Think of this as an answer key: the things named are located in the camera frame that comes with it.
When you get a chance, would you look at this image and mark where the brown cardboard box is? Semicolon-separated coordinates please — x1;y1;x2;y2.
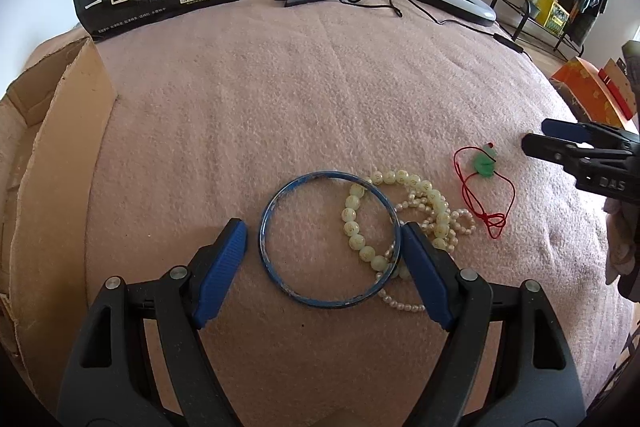
0;38;119;360

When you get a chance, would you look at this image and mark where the pale green bead bracelet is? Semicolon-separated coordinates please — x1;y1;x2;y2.
341;169;458;282

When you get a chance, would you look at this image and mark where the jade pendant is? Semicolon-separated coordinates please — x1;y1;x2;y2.
453;140;516;241

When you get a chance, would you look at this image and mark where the black cable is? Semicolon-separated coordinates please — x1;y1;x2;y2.
339;0;527;56

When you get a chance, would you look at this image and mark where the white pearl strand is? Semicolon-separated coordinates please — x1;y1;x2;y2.
374;201;476;314

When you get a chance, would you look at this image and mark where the orange patterned box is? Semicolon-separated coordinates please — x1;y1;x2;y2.
549;58;635;128

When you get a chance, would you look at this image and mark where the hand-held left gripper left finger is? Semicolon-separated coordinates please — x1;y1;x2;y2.
56;218;249;427

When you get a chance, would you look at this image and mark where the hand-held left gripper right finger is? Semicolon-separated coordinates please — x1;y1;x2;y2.
400;221;586;427

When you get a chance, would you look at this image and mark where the blue bangle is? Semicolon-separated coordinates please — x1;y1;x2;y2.
258;171;402;309

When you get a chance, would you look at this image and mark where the person's right hand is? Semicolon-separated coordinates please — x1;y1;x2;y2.
602;196;640;303

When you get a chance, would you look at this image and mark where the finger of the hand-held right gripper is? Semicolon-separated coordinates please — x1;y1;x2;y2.
542;118;608;146
521;133;587;166

